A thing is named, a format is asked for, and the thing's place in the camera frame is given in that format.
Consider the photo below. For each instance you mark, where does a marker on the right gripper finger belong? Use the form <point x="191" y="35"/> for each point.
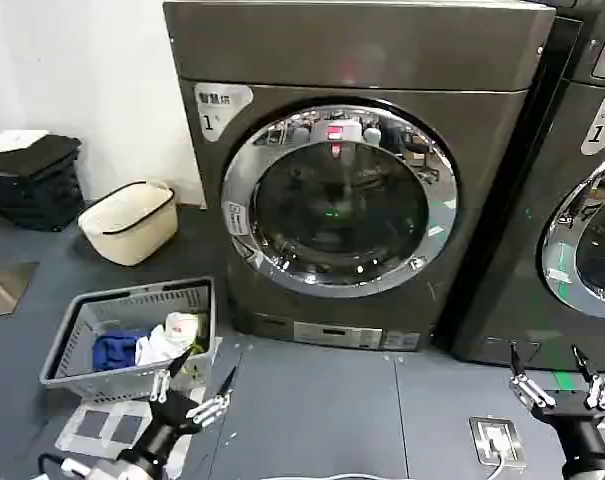
<point x="528" y="389"/>
<point x="598" y="390"/>

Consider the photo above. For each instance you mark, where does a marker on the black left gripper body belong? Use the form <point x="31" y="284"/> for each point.
<point x="169" y="415"/>

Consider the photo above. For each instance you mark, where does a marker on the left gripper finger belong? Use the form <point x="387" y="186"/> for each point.
<point x="161" y="385"/>
<point x="213" y="404"/>

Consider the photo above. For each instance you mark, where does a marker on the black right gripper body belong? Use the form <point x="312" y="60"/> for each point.
<point x="577" y="422"/>

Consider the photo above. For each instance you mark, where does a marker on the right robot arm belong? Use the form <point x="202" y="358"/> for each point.
<point x="594" y="469"/>

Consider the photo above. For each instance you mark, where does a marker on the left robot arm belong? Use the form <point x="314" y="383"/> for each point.
<point x="119" y="467"/>

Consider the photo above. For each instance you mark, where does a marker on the green floor tape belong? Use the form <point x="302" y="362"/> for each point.
<point x="564" y="381"/>

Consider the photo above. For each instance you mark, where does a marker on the steel floor socket plate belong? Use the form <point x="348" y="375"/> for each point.
<point x="512" y="430"/>

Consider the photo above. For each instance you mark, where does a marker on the white garment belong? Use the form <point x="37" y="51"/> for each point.
<point x="169" y="337"/>

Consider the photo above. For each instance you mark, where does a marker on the green garment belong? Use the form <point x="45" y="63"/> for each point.
<point x="202" y="344"/>

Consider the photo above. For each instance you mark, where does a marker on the blue garment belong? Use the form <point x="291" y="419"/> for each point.
<point x="113" y="350"/>

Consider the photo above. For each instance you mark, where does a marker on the clear sheet with dark squares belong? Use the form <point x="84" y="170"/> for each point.
<point x="102" y="425"/>

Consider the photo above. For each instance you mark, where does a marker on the grey plastic laundry basket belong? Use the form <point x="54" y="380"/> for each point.
<point x="82" y="340"/>

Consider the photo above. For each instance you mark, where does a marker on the grey front-load dryer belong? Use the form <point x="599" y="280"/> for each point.
<point x="547" y="250"/>
<point x="457" y="60"/>

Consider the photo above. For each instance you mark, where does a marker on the silver dryer base panel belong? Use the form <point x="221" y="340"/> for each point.
<point x="337" y="335"/>

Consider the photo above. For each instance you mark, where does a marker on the round glass dryer door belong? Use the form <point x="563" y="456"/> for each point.
<point x="597" y="240"/>
<point x="342" y="210"/>

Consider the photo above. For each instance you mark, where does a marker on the white fabric storage box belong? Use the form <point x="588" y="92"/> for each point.
<point x="132" y="230"/>

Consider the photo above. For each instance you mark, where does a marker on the brown cardboard sheet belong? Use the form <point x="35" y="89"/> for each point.
<point x="4" y="287"/>

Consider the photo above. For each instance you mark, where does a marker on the black stacked crates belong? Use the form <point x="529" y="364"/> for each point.
<point x="32" y="190"/>

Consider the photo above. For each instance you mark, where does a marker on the silver number sticker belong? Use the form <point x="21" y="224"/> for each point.
<point x="604" y="125"/>
<point x="217" y="107"/>

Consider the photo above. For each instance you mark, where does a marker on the white flat pad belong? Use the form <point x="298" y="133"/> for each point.
<point x="14" y="141"/>

